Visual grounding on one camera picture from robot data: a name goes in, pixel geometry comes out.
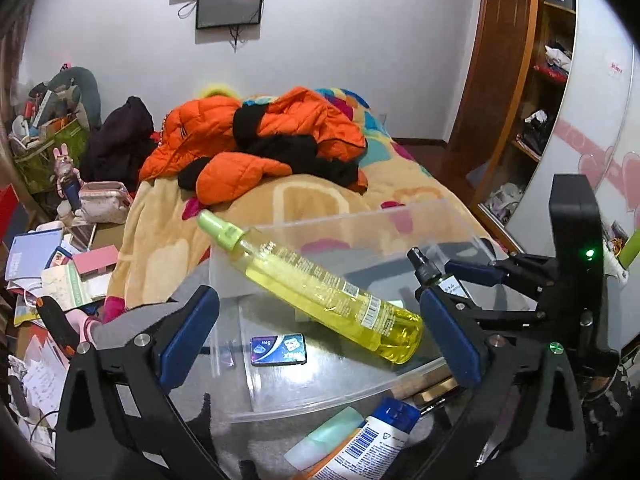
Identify mint green case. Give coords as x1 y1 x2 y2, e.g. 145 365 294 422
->
284 406 366 472

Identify black orange tool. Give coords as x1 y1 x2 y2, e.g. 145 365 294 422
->
35 295 81 358

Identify pink slipper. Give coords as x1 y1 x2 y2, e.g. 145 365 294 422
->
67 309 107 346

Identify yellow spray bottle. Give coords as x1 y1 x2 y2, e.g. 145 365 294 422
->
196 210 425 365

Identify colourful printed blanket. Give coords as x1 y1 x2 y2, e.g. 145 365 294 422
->
102 87 506 321

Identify pink rabbit figurine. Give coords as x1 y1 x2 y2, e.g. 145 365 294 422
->
52 144 83 213

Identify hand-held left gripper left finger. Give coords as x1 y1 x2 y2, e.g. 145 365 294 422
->
54 285 226 480

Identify pink box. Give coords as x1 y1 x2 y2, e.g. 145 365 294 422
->
71 246 119 278

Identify white heart-print wardrobe door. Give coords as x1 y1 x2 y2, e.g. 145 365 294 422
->
505 0 640 271

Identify pile of white papers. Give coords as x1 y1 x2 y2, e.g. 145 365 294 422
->
0 332 71 461

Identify small black spray bottle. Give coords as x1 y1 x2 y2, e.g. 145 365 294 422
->
406 246 471 301

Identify yellow green hat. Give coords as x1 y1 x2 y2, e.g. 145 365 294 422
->
194 85 241 103

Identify small blue packet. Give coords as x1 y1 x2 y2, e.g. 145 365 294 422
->
250 335 307 367

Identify green bottle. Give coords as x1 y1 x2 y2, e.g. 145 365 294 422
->
617 229 640 271

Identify dark purple coat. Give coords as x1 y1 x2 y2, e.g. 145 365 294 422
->
80 96 157 186

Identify white green booklet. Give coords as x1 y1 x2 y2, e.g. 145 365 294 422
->
40 262 93 311

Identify grey black printed cloth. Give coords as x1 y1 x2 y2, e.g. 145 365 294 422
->
95 260 501 480

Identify pink cosmetic pouch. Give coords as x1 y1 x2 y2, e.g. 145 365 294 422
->
77 181 133 225

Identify green storage bag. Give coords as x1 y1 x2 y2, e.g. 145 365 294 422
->
12 119 91 193

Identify grey plush toy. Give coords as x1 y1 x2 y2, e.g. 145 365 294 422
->
29 65 103 131

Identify wooden stick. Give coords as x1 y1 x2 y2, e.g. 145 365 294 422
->
392 364 461 406

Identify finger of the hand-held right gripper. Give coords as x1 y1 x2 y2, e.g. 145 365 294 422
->
452 294 557 335
445 254 556 292

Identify white blue lotion tube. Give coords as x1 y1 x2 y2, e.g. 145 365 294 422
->
305 397 422 480

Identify white folded cloth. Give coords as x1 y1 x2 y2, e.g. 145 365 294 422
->
544 42 573 73

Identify clear plastic box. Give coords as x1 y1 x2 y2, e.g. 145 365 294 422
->
207 199 533 423

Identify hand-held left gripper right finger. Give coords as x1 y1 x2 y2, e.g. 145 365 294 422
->
419 290 586 480

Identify orange puffer jacket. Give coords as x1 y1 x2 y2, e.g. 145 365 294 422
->
139 86 368 206

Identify blue notebook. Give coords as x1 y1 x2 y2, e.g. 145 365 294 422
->
5 230 65 281

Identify wooden wardrobe shelf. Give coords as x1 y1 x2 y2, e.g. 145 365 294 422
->
450 0 578 226

